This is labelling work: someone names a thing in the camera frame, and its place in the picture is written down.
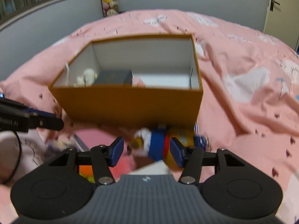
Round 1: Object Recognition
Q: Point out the pink fluffy pompom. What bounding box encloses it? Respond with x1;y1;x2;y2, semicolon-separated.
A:
74;129;169;180

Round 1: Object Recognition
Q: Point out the orange crochet ball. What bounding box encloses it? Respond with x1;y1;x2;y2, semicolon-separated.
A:
79;165;95;183

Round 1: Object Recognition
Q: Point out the blue yellow knitted doll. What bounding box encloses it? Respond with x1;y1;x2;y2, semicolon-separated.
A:
127;126;211;169

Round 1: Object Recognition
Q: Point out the white crochet doll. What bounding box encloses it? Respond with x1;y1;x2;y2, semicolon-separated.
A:
64;63;98;87

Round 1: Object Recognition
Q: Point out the dark grey gift box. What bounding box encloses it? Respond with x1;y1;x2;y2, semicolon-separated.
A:
93;70;133;85

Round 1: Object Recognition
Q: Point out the pink fabric pouch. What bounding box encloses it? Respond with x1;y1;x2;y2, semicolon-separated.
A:
132;76;145;88

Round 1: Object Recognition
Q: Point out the orange cardboard storage box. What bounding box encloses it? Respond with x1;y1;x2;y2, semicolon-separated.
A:
49;34;203;128

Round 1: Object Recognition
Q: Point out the cream room door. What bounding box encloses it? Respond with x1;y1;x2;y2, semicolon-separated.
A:
263;0;298;50

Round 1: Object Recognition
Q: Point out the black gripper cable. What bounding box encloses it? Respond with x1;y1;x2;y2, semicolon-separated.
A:
0;130;23;185

